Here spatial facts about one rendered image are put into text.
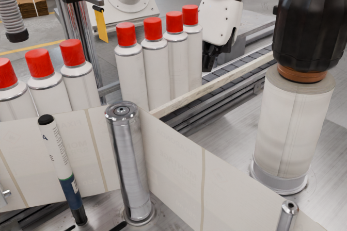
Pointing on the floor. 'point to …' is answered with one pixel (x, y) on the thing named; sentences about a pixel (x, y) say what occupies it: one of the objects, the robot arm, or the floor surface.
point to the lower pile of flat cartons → (32, 5)
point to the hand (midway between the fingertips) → (206, 63)
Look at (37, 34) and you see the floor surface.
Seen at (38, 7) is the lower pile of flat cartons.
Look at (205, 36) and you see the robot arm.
